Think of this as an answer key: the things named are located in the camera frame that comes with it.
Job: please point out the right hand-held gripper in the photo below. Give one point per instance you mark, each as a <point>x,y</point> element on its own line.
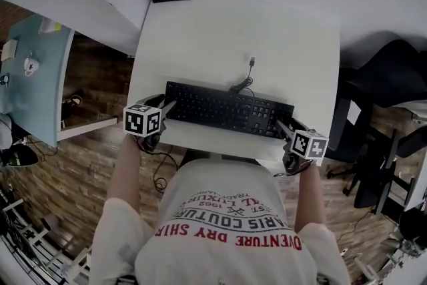
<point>308,147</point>

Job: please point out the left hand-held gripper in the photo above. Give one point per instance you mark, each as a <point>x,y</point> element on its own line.
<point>141,120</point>

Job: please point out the black keyboard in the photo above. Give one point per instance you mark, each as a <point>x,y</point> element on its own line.
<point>220,106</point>

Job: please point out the person's left forearm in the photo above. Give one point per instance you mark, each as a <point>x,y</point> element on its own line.
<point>125,173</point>

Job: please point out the person's right forearm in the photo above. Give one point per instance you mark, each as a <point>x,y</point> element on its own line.
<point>311,197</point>

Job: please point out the white low shelf board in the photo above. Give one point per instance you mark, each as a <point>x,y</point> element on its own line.
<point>90,127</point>

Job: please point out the pair of dark shoes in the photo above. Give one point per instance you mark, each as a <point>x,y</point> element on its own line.
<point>74,100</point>

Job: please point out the black office chair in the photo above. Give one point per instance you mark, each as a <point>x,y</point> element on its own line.
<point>377,86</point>

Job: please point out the light blue table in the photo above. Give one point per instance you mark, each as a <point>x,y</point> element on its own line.
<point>36,103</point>

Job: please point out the white printed t-shirt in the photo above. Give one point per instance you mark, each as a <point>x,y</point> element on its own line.
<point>217,237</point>

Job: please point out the yellow and white packet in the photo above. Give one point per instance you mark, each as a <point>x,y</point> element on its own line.
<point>49,26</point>

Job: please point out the white mug with star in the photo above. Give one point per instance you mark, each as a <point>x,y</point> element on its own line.
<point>30,66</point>

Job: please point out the white flat box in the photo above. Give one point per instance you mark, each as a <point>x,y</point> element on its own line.
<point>9,50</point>

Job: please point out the white metal rack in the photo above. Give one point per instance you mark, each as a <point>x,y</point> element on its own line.
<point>30,243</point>

